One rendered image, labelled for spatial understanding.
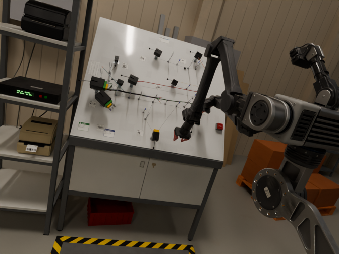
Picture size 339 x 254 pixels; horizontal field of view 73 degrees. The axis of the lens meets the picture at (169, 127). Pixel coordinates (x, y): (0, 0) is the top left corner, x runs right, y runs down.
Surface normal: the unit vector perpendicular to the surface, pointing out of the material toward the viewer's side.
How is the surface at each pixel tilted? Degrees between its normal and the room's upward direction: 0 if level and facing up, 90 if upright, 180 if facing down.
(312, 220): 90
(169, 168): 90
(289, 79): 90
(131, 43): 54
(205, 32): 90
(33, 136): 72
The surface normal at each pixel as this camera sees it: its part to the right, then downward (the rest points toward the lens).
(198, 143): 0.29, -0.27
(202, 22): 0.28, 0.36
